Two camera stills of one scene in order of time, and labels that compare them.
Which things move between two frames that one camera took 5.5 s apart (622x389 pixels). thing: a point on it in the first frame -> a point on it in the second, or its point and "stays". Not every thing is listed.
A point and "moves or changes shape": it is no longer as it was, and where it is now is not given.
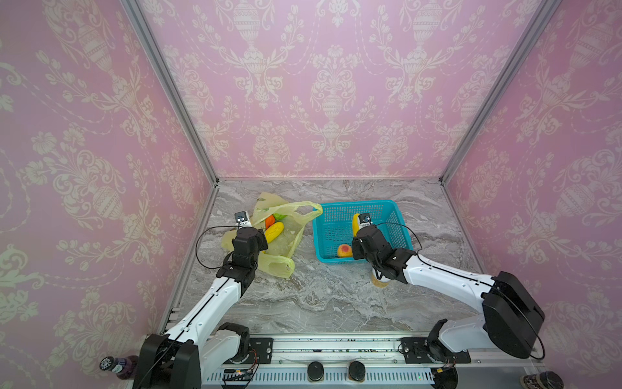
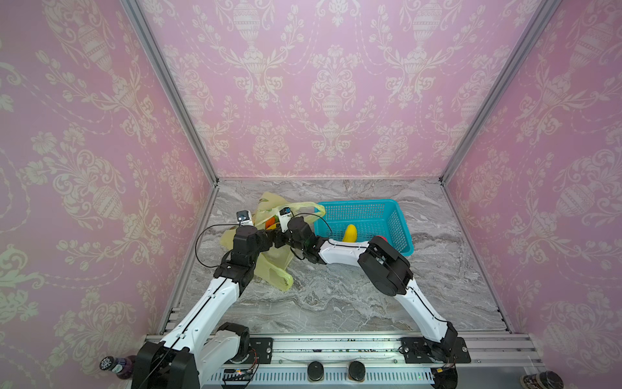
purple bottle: (125, 367) stays
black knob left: (315, 371) stays
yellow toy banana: (355, 224) -> (351, 233)
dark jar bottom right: (547, 379) stays
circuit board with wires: (239, 374) stays
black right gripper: (366, 233) -> (287, 233)
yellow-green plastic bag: (283, 226) moves or changes shape
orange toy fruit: (269, 221) stays
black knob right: (356, 370) stays
